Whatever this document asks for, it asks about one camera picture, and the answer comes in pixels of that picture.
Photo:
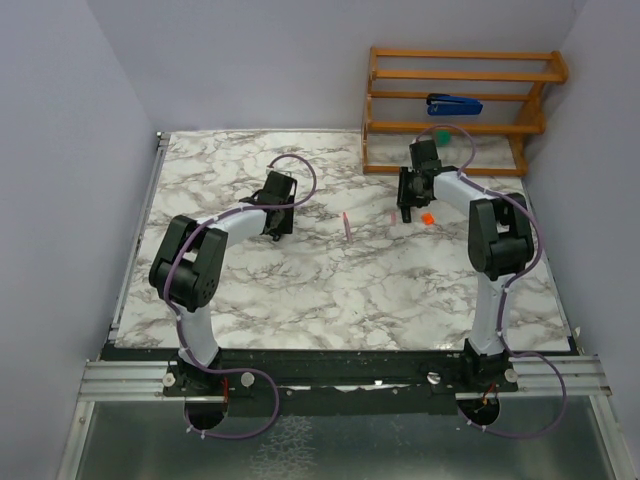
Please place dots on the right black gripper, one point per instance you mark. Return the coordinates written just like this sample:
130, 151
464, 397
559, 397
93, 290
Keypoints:
404, 197

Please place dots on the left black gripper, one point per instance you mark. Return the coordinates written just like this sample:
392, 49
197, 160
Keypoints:
286, 225

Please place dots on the orange black highlighter pen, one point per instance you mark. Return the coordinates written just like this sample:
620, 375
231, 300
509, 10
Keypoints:
406, 214

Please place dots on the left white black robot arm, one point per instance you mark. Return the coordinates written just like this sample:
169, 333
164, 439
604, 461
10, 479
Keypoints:
187, 267

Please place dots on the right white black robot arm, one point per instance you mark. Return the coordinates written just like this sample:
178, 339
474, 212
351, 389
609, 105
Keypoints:
500, 245

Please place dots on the orange pen cap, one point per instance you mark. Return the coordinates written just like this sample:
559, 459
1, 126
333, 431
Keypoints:
428, 219

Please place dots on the pink pen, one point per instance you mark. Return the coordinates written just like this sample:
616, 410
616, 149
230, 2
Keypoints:
347, 228

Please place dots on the green small object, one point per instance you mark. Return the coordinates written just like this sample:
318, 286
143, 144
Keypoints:
442, 137

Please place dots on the blue stapler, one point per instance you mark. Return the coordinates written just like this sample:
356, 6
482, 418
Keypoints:
451, 105

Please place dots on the wooden shelf rack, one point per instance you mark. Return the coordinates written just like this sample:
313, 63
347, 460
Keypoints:
530, 119

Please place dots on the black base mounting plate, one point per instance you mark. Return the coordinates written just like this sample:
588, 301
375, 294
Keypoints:
256, 383

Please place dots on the aluminium rail frame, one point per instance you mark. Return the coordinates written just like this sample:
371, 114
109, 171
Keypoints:
351, 278

